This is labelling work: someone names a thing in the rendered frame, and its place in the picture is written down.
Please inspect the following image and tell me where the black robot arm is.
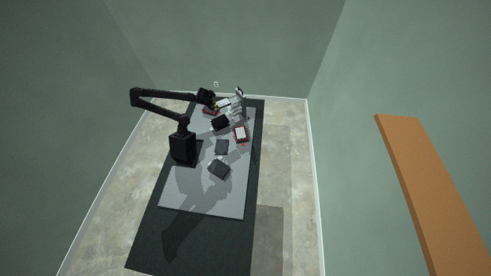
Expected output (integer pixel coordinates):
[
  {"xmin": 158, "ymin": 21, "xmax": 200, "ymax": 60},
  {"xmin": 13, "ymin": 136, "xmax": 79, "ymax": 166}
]
[{"xmin": 130, "ymin": 87, "xmax": 215, "ymax": 138}]

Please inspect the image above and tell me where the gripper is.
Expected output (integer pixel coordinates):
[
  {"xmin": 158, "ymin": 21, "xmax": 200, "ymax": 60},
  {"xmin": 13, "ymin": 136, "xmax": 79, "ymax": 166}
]
[{"xmin": 204, "ymin": 99, "xmax": 220, "ymax": 111}]

